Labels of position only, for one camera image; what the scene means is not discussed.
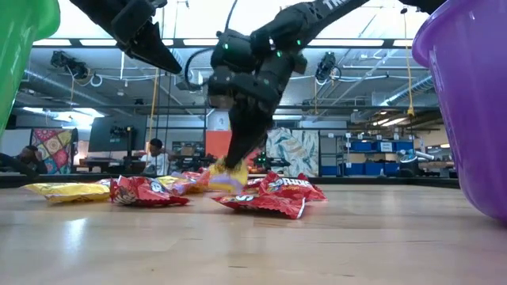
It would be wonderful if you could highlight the leaf pattern wall panel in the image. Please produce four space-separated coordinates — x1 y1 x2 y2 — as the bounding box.
264 127 320 178

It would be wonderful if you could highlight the yellow hanging cord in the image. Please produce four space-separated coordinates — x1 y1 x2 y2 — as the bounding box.
147 69 159 154
400 6 416 118

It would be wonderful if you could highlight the black monitor on stand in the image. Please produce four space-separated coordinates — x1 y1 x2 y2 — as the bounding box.
87 115 149 172

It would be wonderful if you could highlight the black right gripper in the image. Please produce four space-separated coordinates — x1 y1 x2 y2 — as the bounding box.
208 51 308 169

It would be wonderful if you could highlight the colourful patterned wall hanging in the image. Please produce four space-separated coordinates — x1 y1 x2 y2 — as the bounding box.
31 127 75 175

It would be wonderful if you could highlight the green plastic halloween bucket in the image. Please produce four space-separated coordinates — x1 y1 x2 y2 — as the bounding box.
0 0 61 138

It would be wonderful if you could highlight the orange wall panel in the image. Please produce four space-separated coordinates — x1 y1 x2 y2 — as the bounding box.
204 130 233 160

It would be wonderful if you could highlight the shelf with blue bins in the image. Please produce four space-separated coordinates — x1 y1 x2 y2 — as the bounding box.
319 133 416 177

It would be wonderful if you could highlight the person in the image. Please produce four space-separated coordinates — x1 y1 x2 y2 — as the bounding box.
0 145 49 177
141 138 172 177

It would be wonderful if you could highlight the yellow Sour Patch candy bag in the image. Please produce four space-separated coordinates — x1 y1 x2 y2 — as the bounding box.
156 175 199 196
22 181 112 204
206 157 250 194

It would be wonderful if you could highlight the black ceiling-hung device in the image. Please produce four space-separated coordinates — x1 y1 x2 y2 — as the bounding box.
314 51 342 82
49 50 90 81

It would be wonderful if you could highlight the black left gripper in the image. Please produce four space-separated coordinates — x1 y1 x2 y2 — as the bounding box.
110 0 184 75

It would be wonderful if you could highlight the purple plastic halloween bucket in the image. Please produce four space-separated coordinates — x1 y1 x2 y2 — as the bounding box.
411 0 507 223

